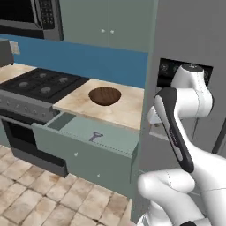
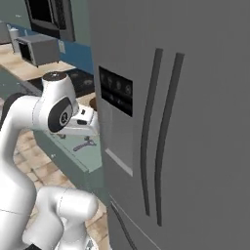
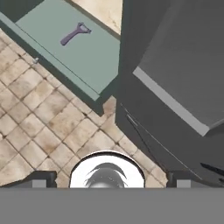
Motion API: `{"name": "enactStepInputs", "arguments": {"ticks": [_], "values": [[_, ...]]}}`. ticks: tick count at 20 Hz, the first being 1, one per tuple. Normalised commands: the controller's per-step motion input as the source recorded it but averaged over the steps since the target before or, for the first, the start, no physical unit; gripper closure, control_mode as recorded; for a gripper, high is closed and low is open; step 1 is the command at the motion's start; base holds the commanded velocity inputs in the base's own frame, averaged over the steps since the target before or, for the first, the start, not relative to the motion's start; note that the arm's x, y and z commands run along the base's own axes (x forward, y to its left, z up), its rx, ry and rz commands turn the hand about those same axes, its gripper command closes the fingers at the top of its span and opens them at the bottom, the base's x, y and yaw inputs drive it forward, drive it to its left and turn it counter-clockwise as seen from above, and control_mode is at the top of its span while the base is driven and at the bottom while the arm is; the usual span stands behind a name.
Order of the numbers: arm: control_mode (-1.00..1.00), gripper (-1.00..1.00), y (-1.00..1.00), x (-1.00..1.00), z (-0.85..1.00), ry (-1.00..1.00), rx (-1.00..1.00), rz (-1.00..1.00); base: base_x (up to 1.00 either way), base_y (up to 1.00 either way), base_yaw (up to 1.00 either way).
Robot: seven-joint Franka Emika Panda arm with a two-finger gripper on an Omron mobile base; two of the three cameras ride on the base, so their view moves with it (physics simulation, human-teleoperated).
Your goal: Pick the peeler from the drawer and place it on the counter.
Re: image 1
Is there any green lower drawer front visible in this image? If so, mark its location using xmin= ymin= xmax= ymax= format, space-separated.
xmin=66 ymin=164 xmax=134 ymax=200

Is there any steel oven door handle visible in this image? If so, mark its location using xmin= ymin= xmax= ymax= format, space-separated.
xmin=0 ymin=114 xmax=45 ymax=129

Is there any grey tall appliance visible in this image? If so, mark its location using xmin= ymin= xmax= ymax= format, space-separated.
xmin=130 ymin=0 xmax=226 ymax=224

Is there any green open drawer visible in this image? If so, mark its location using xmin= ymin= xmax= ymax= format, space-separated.
xmin=31 ymin=111 xmax=140 ymax=180

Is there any steel microwave oven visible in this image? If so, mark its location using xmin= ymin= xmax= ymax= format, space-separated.
xmin=0 ymin=0 xmax=64 ymax=41

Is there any brown wooden bowl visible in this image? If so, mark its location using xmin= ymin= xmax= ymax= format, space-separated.
xmin=87 ymin=87 xmax=123 ymax=107

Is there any white wall socket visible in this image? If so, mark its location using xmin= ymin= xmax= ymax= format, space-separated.
xmin=9 ymin=41 xmax=21 ymax=56

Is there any purple peeler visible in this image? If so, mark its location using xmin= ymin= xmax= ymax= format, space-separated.
xmin=88 ymin=132 xmax=104 ymax=143

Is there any grey toaster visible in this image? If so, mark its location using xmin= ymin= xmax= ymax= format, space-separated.
xmin=0 ymin=39 xmax=15 ymax=68

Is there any black and steel stove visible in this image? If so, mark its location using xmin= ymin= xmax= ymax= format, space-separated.
xmin=0 ymin=67 xmax=91 ymax=178

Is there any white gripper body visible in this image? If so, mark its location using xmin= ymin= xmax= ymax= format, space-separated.
xmin=146 ymin=104 xmax=162 ymax=128

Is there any dark appliance handle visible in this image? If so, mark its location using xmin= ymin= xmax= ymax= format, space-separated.
xmin=211 ymin=117 xmax=226 ymax=155

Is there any black oven door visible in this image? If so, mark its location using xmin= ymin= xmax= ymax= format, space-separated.
xmin=0 ymin=116 xmax=69 ymax=178

